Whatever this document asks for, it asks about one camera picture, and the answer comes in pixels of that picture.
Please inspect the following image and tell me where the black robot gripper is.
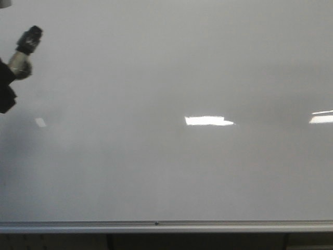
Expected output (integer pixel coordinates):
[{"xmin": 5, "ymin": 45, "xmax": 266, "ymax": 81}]
[{"xmin": 1, "ymin": 60, "xmax": 17, "ymax": 114}]

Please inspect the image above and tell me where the white black whiteboard marker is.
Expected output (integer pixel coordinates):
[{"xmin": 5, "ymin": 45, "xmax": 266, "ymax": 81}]
[{"xmin": 8, "ymin": 26, "xmax": 43, "ymax": 80}]

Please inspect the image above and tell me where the white glossy whiteboard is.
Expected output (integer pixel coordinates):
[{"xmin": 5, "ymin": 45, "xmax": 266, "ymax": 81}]
[{"xmin": 1, "ymin": 1, "xmax": 332, "ymax": 221}]

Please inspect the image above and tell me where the aluminium whiteboard marker tray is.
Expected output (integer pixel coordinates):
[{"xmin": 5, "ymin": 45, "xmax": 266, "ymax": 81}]
[{"xmin": 1, "ymin": 220, "xmax": 332, "ymax": 234}]

